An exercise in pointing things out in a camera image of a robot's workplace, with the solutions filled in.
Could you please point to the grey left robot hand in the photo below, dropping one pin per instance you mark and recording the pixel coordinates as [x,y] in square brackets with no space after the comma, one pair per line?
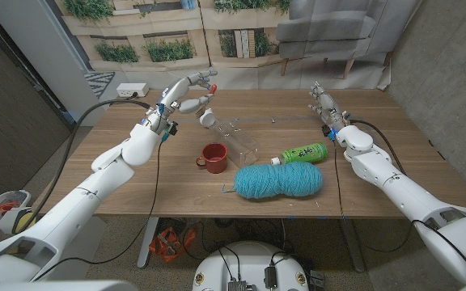
[172,101]

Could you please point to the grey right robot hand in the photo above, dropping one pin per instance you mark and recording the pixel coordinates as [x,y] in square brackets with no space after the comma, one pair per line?
[328,107]

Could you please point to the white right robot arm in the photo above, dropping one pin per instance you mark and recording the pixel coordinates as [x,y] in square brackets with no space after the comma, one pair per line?
[411,198]

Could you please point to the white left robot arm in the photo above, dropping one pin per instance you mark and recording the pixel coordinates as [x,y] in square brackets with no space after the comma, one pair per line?
[79,206]

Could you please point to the red enamel cup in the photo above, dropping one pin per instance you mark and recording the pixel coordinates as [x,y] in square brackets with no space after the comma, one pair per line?
[216,159]

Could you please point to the blue yarn skein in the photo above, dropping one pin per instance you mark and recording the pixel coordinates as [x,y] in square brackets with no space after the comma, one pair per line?
[277,180]

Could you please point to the white power strip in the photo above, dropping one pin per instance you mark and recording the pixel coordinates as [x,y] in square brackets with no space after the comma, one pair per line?
[132,89]

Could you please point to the green tea bottle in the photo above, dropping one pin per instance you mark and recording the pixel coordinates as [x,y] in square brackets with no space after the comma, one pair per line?
[303,153]

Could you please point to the clear glass bottle white cap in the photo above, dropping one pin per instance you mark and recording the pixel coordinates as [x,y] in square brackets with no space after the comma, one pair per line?
[237,141]

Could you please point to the printed room backdrop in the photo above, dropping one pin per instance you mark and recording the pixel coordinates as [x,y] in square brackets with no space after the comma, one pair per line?
[225,40]

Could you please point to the orange tool bundle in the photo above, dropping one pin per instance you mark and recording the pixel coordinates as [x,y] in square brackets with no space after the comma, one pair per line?
[168,242]

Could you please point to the grey table leg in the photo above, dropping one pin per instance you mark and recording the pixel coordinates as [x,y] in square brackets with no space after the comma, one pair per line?
[352,246]

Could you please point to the white table leg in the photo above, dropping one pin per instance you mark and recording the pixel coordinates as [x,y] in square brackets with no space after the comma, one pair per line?
[148,242]

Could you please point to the black floor box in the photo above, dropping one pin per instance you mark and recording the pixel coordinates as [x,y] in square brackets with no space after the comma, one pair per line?
[317,279]

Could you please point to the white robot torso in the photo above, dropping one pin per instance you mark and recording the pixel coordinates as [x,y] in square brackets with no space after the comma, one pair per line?
[251,262]

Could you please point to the yellow and black pad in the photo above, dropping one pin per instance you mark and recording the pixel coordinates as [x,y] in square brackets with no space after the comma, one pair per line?
[24,222]

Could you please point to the white bin orange contents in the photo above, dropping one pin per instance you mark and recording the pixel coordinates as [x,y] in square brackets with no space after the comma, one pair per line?
[8,200]

